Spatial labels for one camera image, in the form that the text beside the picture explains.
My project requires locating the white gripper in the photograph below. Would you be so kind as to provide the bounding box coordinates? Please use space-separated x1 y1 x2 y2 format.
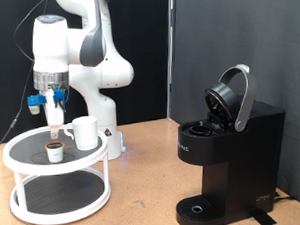
44 89 67 140

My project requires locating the white mug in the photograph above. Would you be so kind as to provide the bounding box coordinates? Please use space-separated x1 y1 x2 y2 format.
62 115 100 152

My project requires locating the black Keurig coffee machine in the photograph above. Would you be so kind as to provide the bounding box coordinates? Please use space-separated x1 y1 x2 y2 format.
169 62 291 225

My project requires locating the white two-tier turntable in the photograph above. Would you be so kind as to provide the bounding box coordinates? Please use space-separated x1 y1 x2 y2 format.
1 122 114 225

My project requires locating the black tape strip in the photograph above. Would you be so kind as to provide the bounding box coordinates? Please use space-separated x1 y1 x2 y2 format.
249 208 278 225

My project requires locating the blue cable clip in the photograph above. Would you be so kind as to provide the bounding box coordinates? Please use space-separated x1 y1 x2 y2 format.
53 88 71 109

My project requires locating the wrist camera on blue mount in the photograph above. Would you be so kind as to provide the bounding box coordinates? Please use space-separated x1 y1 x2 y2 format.
26 93 46 116

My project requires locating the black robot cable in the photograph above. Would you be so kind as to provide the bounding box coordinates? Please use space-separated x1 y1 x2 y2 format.
0 0 56 157

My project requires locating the black power cord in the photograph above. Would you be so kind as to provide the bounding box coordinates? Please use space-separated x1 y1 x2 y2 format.
273 189 297 203

